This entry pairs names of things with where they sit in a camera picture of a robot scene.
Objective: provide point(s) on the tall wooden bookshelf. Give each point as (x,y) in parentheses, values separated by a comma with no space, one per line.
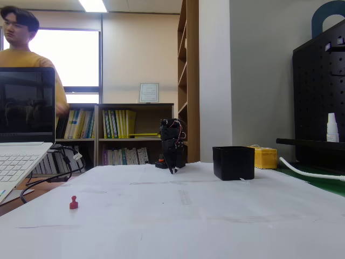
(192,40)

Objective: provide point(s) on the small white dropper bottle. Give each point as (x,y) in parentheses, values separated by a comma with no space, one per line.
(332,129)

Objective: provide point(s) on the man's left hand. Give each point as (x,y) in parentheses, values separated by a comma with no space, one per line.
(61,109)

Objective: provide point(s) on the black square container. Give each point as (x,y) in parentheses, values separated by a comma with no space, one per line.
(233,163)

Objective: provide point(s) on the green table mat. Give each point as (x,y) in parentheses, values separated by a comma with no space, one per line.
(323,182)

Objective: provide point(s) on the rectangular ceiling light panel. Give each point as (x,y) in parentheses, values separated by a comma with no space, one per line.
(93,5)

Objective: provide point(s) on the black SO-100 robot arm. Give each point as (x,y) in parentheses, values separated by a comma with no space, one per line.
(168,132)

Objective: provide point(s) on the taped white paper table cover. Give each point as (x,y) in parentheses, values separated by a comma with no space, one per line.
(172,229)

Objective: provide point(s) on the black pegboard stand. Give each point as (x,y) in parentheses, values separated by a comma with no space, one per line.
(318,94)

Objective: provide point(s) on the window with dark frame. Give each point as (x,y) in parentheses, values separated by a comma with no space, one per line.
(67,54)

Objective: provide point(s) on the orange black table clamp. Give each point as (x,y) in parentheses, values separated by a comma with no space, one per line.
(161,160)

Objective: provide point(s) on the wide low wooden bookshelf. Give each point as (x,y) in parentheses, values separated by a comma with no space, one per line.
(116,140)

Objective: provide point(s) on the white laptop with dark screen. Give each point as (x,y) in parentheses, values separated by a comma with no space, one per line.
(27,108)

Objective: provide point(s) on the yellow cardboard box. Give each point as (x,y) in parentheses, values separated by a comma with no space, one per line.
(265,159)

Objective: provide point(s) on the framed white certificate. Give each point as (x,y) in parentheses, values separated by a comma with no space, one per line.
(148,93)

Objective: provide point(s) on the narrow low wooden bookshelf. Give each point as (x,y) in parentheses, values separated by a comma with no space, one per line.
(81,140)

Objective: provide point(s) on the teal arch-shaped board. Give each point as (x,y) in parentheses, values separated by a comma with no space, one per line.
(316,19)

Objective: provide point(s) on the man in yellow sweater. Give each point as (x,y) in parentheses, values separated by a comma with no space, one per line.
(21,58)

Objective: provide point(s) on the small red pawn piece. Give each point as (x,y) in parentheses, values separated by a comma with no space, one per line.
(73,203)

